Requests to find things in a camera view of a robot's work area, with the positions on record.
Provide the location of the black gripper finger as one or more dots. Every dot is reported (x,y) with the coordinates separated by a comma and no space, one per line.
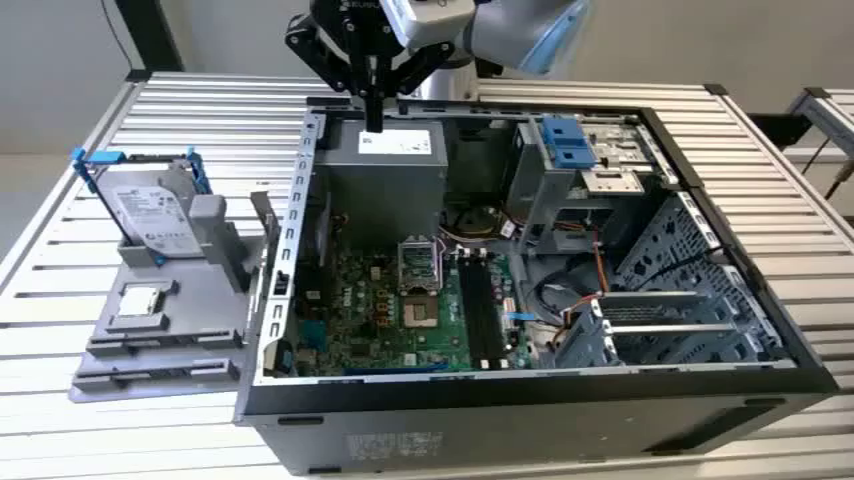
(313,50)
(427,62)

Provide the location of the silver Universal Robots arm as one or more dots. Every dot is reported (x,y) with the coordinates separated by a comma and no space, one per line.
(513,30)

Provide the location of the black RAM slot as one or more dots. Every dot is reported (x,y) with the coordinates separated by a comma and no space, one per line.
(488,310)
(468,310)
(497,310)
(477,310)

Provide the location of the grey power supply unit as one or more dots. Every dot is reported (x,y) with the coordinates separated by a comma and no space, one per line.
(380,200)

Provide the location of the grey metal drive cage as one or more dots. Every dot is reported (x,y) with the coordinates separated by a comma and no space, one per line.
(533,200)

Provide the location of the round internal speaker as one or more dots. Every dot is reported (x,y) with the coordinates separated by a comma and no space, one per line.
(476,221)

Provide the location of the hard disk blue carrier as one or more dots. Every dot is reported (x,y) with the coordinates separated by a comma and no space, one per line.
(146,210)

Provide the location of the CPU socket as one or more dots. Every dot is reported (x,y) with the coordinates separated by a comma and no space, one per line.
(421,312)

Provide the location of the grey parts rack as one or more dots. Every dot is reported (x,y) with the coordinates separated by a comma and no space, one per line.
(186,300)

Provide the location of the green motherboard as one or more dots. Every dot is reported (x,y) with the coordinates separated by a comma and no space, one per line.
(427,345)

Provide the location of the silver CPU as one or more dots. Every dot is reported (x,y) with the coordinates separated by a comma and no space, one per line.
(138,301)

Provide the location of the blue expansion slot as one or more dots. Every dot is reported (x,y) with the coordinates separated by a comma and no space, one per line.
(393,371)

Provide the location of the grey metal disk bay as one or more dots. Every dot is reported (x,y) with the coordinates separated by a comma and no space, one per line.
(667,327)

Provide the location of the black open PC case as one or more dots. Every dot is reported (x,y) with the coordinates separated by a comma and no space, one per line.
(467,430)

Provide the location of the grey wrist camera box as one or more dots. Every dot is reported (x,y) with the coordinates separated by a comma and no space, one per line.
(433,20)

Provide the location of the black upright post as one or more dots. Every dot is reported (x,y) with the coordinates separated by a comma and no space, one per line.
(156,35)

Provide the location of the graphics card with bracket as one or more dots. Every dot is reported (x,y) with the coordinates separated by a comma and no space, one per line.
(264,210)

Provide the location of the black table joining bracket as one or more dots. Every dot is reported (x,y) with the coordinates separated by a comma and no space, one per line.
(776,129)

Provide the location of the aluminium frame side table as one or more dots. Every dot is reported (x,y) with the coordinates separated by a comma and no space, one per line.
(827,107)

